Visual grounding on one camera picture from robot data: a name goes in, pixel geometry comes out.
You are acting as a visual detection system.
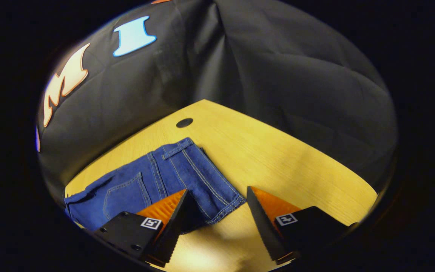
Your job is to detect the blue denim jeans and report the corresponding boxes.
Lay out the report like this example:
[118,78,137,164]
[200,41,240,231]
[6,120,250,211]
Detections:
[64,137,247,233]

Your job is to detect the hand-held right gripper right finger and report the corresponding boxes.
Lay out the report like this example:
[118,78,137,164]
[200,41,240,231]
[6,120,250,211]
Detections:
[246,186,355,265]

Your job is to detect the black backdrop cloth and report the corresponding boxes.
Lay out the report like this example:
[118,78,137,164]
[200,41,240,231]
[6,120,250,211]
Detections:
[35,0,398,197]

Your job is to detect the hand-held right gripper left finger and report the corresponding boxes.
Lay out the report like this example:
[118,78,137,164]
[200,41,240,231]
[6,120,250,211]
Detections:
[93,189,190,267]

